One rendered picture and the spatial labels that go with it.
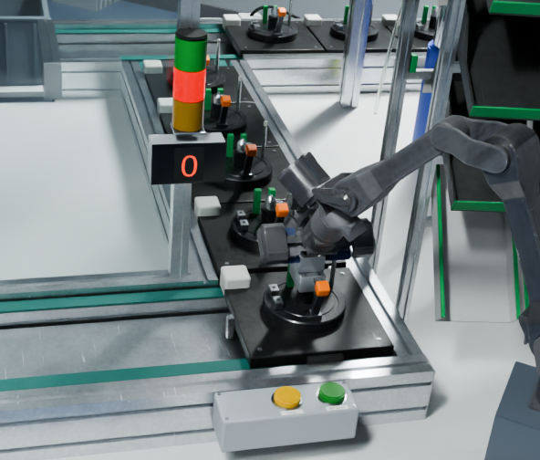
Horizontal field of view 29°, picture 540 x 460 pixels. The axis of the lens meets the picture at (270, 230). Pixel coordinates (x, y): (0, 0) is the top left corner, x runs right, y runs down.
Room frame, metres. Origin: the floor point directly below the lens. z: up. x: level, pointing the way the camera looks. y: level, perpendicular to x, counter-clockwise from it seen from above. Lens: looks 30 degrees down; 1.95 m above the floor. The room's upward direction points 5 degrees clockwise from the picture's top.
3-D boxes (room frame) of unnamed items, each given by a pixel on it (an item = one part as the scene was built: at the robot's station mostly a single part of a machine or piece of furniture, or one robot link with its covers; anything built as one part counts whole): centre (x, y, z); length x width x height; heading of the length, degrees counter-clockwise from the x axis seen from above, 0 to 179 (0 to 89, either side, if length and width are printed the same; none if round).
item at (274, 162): (1.92, 0.07, 1.01); 0.24 x 0.24 x 0.13; 17
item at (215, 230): (1.68, 0.00, 1.01); 0.24 x 0.24 x 0.13; 17
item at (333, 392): (1.23, -0.12, 0.96); 0.04 x 0.04 x 0.02
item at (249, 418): (1.21, -0.05, 0.93); 0.21 x 0.07 x 0.06; 107
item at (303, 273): (1.45, -0.07, 1.06); 0.08 x 0.04 x 0.07; 17
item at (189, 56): (1.50, 0.15, 1.39); 0.05 x 0.05 x 0.05
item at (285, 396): (1.21, -0.05, 0.96); 0.04 x 0.04 x 0.02
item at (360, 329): (1.44, -0.07, 0.96); 0.24 x 0.24 x 0.02; 17
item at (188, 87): (1.50, 0.15, 1.34); 0.05 x 0.05 x 0.05
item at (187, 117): (1.50, 0.15, 1.29); 0.05 x 0.05 x 0.05
